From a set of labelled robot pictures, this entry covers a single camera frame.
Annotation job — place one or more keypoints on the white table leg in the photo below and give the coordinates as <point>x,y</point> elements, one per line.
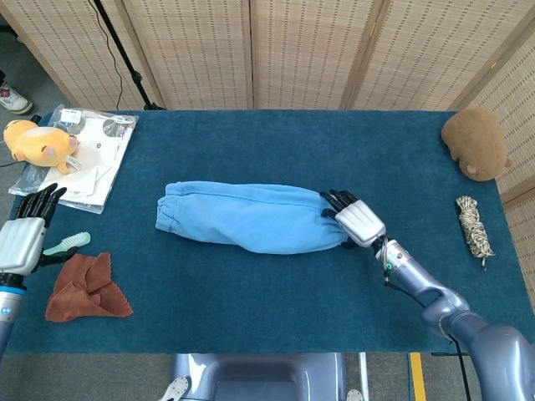
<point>363,376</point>

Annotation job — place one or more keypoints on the yellow plush toy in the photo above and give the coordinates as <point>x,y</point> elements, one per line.
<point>35,144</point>

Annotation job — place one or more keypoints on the white sneaker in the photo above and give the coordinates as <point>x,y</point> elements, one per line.
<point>14,100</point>

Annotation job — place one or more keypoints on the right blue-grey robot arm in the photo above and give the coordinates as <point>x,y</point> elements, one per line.
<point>460,317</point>

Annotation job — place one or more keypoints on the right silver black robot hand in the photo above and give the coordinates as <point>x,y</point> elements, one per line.
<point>361,221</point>

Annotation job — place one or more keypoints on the rust brown microfibre cloth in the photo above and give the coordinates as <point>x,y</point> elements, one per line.
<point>88,292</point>

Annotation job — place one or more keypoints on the black tripod stand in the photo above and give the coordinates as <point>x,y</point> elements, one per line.
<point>131,71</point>

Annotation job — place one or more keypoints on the light blue fleece pants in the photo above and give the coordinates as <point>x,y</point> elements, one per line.
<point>251,217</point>

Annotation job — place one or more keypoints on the blue-grey robot torso base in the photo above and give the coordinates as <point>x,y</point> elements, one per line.
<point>259,376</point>

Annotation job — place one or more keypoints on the bagged white printed garment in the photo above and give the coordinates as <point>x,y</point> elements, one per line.
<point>100,167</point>

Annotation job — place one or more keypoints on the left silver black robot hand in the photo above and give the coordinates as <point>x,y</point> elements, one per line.
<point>21,244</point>

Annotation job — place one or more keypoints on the teal carpet table cover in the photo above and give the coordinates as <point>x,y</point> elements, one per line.
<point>267,301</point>

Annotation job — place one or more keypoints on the mint green brush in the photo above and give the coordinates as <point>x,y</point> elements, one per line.
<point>73,241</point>

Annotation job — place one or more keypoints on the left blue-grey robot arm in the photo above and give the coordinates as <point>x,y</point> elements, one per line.
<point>8,309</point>

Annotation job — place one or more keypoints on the brown plush toy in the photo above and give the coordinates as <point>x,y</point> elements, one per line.
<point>476,142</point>

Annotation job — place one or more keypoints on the white perforated robot plate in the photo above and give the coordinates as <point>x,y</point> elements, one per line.
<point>354,395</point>
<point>175,388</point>

